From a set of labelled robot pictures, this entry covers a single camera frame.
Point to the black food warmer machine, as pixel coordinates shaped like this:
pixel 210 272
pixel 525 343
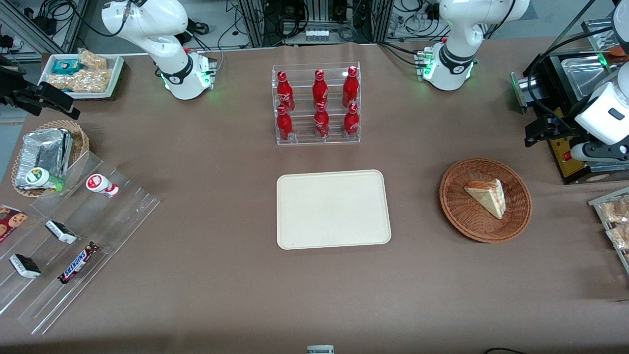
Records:
pixel 565 162

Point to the small clear nut packet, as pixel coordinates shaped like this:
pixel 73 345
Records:
pixel 93 60

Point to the red cola bottle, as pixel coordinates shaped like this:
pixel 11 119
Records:
pixel 350 88
pixel 320 89
pixel 284 125
pixel 283 93
pixel 321 123
pixel 351 122

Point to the triangular sandwich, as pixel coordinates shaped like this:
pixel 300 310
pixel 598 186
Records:
pixel 489 196

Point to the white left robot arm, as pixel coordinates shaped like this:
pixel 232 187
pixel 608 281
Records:
pixel 462 29

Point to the aluminium profile rail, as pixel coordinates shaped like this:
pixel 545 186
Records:
pixel 29 27

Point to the beige plastic tray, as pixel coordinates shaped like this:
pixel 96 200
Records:
pixel 333 209

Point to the black white chocolate bar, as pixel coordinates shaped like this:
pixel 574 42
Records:
pixel 24 266
pixel 61 232

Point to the snickers chocolate bar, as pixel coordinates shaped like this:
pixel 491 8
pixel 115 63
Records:
pixel 77 263

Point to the clear acrylic stepped display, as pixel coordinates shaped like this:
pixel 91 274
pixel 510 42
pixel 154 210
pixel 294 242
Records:
pixel 113 216

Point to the aluminium equipment frame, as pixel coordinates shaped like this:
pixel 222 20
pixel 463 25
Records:
pixel 255 22

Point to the clear acrylic bottle rack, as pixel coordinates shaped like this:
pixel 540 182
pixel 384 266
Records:
pixel 304 135

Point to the clear fried snack bag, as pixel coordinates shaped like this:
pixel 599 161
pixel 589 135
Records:
pixel 620 237
pixel 616 210

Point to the light brown wicker basket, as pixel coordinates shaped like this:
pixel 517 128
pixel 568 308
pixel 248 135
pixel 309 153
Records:
pixel 81 140

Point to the round brown wicker basket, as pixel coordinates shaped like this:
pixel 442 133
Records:
pixel 471 221

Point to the teal snack packet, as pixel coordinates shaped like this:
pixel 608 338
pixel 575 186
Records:
pixel 66 66

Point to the white power strip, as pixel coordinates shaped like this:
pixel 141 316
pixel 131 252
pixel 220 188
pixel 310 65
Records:
pixel 317 34

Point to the steel warmer pan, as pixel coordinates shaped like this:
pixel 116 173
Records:
pixel 585 73

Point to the chocolate chip cookie packet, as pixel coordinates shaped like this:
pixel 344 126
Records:
pixel 11 221

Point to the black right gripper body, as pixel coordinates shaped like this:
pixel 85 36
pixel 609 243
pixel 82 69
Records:
pixel 19 91

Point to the red sausage skewer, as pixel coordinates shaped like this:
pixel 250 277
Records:
pixel 614 49

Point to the large clear nut packet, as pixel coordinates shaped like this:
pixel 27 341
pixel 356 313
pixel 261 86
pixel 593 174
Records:
pixel 81 81

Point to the green label yogurt bottle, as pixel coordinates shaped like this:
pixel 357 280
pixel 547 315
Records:
pixel 42 178

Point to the small white labelled object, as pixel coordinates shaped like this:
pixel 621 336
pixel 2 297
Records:
pixel 320 350

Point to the white rectangular snack tray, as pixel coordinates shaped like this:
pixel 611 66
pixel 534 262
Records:
pixel 115 73

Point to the red label yogurt bottle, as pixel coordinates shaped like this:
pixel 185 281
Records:
pixel 98 183

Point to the silver foil package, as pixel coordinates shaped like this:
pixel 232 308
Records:
pixel 44 150

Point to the grey tray with snacks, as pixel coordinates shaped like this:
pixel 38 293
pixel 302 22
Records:
pixel 597 204

